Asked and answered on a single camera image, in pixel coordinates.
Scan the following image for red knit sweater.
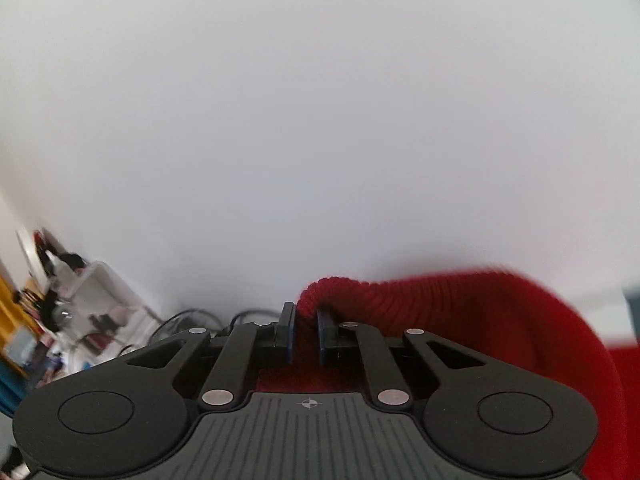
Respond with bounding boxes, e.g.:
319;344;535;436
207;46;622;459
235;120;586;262
256;269;630;480

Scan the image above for white plastic storage box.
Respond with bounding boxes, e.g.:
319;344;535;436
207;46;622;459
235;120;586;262
52;260;153;358

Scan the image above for teal cloth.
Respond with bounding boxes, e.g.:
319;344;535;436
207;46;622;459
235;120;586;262
0;360;32;418

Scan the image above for yellow cloth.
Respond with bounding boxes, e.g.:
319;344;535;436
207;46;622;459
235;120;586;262
0;270;43;376

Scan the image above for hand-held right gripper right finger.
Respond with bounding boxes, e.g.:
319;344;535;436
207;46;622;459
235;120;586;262
316;309;501;408

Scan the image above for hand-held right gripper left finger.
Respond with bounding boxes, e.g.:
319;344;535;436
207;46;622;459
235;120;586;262
126;302;298;409

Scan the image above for black cables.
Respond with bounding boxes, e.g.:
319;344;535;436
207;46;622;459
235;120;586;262
150;307;282;356

